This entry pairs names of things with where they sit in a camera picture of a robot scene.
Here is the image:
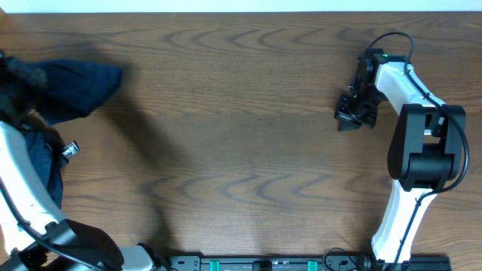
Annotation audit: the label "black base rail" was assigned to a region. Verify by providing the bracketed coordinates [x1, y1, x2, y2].
[167, 254, 452, 271]

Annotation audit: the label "dark blue shorts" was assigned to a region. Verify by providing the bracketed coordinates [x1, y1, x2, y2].
[29, 59, 124, 125]

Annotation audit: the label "folded dark blue garment pile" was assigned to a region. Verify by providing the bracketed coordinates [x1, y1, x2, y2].
[20, 126, 68, 208]

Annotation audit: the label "silver garment tag clip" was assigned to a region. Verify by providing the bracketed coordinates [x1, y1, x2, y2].
[62, 141, 80, 159]

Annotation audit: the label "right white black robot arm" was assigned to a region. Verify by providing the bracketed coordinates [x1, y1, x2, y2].
[334, 47, 468, 270]

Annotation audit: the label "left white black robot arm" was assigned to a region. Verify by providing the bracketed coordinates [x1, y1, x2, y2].
[1, 55, 171, 270]

